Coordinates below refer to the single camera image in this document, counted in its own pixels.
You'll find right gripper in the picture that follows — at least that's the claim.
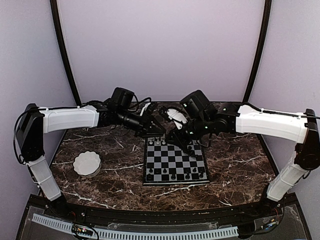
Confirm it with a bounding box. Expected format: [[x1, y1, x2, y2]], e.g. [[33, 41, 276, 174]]
[[164, 115, 211, 149]]

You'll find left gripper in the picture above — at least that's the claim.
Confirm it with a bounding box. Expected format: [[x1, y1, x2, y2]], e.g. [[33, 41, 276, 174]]
[[117, 108, 167, 138]]

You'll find black piece pile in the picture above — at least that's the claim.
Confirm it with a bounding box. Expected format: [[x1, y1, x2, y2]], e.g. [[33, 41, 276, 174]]
[[187, 144, 202, 158]]

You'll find black white chessboard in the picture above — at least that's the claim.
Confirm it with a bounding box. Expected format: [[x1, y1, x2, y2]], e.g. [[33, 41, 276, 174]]
[[142, 137, 210, 186]]

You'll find black corner piece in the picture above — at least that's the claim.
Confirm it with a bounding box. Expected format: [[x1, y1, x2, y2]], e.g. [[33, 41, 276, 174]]
[[146, 174, 153, 181]]

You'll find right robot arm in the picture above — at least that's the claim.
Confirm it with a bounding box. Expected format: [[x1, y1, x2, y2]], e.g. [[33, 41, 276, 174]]
[[164, 102, 320, 217]]

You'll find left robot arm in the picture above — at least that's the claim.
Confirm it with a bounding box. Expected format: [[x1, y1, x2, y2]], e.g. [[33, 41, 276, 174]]
[[12, 98, 166, 218]]

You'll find white scalloped bowl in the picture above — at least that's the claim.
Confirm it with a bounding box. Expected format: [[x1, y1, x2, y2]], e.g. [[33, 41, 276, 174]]
[[72, 151, 102, 178]]

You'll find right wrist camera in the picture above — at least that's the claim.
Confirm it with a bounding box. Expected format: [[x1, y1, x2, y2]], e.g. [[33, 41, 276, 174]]
[[179, 89, 210, 119]]

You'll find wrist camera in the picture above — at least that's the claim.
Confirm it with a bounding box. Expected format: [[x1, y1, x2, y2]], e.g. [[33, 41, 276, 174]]
[[179, 89, 210, 119], [111, 87, 135, 109]]

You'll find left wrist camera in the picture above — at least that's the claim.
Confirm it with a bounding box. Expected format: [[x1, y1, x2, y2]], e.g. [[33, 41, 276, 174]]
[[111, 87, 135, 109]]

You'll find black front rail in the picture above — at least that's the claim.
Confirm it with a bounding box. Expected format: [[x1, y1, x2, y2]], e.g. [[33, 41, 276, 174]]
[[27, 193, 298, 226]]

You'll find white perforated cable tray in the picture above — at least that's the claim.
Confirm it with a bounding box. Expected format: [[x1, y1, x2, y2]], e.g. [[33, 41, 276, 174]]
[[31, 213, 239, 240]]

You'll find right black frame post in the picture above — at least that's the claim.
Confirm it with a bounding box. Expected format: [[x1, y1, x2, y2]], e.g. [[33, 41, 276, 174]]
[[242, 0, 273, 102]]

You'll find black frame post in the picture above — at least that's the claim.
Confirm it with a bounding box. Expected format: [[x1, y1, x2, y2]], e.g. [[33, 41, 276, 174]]
[[49, 0, 81, 105], [242, 0, 273, 102]]

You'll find left black frame post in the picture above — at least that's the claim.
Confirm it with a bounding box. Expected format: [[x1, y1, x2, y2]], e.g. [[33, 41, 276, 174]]
[[49, 0, 81, 105]]

